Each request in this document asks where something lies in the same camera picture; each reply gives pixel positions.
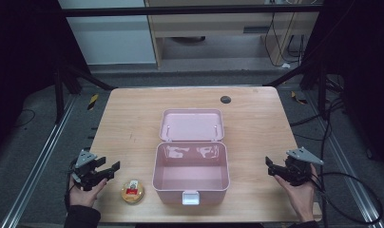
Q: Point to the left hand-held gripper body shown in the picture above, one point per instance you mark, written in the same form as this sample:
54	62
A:
85	172

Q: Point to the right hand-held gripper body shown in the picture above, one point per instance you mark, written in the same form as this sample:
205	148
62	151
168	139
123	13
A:
296	172

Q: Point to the pink storage box with lid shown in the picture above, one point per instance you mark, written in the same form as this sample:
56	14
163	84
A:
190	171

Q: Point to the person's left hand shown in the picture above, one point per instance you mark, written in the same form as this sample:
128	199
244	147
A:
84	197

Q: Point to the person's right hand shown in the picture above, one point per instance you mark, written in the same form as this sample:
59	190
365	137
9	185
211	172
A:
302	199

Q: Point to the yellow black striped tape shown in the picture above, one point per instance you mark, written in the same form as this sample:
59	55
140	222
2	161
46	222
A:
92	102
298	98

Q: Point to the dark round table grommet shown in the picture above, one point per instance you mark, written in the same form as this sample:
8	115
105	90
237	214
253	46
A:
225	99

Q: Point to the black metal stand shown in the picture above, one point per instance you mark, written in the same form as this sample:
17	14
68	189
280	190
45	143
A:
58	95
321	85

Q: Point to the white plug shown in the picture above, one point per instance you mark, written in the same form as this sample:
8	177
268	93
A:
285	66

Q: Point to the white cabinet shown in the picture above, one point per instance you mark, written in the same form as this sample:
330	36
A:
111	41

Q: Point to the black curtain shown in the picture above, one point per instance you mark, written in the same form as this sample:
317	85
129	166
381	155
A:
364	69
25	63

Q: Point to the light wooden desk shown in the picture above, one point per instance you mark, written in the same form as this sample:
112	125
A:
212	23

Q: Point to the aluminium floor rail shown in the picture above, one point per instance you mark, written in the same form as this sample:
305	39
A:
38	161
345	164

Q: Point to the black horizontal frame bar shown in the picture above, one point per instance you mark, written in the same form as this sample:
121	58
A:
180	10

